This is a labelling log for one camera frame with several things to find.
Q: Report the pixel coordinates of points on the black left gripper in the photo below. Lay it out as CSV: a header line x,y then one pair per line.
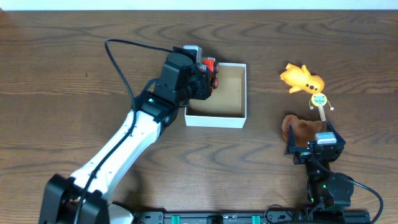
x,y
204,82

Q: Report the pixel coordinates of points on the white cardboard box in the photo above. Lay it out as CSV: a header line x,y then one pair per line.
x,y
227,105

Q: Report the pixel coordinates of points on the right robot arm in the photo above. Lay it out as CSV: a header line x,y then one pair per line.
x,y
330,192

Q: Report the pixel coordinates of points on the wooden cat rattle drum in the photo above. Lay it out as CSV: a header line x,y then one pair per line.
x,y
319,100

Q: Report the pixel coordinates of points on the brown plush toy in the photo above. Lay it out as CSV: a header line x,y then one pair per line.
x,y
304,130

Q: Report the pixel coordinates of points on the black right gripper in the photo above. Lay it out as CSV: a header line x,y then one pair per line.
x,y
303,154

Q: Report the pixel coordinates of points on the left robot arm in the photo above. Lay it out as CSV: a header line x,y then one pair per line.
x,y
84,196

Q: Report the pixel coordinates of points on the red toy truck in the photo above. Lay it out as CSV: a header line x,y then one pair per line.
x,y
211,66

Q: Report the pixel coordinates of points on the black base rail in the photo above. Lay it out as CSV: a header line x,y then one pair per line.
x,y
271,216

